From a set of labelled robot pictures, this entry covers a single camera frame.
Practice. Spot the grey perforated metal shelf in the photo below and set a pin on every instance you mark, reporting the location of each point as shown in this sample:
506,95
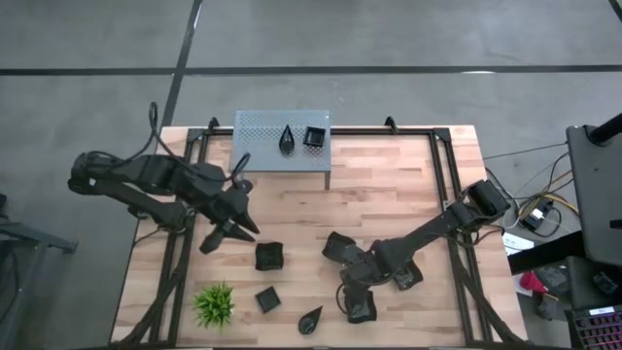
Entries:
262,155

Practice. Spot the red soft object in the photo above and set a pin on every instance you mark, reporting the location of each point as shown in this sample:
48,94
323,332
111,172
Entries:
530,282

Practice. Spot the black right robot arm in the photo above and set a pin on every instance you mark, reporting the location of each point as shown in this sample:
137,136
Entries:
427,228

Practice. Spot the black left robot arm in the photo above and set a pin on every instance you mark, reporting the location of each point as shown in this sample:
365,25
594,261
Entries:
146,175

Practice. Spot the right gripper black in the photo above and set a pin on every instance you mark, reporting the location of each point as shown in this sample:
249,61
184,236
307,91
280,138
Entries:
371,265

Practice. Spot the black backlit keyboard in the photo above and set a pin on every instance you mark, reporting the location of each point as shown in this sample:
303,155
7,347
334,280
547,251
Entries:
600,333

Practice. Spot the black vertical pole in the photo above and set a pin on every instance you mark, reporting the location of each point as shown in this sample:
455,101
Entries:
607,130

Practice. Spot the black frame clamp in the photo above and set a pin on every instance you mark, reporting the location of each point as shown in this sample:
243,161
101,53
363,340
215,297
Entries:
213,122
390,122

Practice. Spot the teardrop shaped black plate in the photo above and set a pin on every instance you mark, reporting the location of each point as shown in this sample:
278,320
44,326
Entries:
308,323
286,143

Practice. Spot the small green artificial plant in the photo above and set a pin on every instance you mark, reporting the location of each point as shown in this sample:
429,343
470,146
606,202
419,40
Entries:
214,304

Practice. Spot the black cart base bar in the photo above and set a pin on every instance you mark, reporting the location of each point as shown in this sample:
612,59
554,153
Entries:
544,253

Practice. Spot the white paper sheet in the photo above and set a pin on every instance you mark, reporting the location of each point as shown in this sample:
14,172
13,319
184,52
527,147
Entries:
516,243

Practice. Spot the grey metal stand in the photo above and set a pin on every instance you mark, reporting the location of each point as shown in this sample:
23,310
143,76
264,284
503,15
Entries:
53,241

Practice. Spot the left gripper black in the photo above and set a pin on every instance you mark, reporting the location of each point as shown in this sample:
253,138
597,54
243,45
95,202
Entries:
226,204

